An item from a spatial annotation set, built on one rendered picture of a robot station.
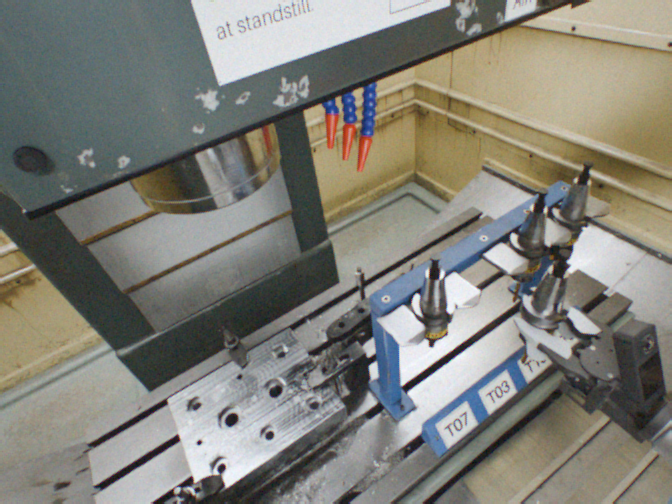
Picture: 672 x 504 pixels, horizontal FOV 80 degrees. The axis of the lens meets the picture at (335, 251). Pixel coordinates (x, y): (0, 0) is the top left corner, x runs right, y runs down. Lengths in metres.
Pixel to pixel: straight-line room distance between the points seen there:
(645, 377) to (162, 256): 0.93
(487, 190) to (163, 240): 1.09
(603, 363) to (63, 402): 1.53
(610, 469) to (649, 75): 0.88
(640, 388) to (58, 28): 0.64
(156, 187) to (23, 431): 1.38
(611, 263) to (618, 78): 0.49
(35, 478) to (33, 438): 0.27
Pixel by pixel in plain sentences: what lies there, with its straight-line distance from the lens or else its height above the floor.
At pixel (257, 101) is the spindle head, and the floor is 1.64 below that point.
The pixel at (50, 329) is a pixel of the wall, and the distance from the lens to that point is 1.64.
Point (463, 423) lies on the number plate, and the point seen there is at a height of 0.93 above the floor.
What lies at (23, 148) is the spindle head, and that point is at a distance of 0.22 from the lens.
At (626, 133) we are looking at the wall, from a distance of 1.29.
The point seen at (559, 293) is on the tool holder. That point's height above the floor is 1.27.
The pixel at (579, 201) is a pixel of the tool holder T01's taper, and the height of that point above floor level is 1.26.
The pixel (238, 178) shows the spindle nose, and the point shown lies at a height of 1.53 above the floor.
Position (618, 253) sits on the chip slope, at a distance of 1.39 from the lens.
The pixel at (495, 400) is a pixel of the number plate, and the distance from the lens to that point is 0.90.
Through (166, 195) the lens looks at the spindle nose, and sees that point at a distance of 0.41.
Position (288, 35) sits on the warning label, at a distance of 0.24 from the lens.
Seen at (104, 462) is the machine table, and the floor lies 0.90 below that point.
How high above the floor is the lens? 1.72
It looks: 43 degrees down
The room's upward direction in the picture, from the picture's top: 11 degrees counter-clockwise
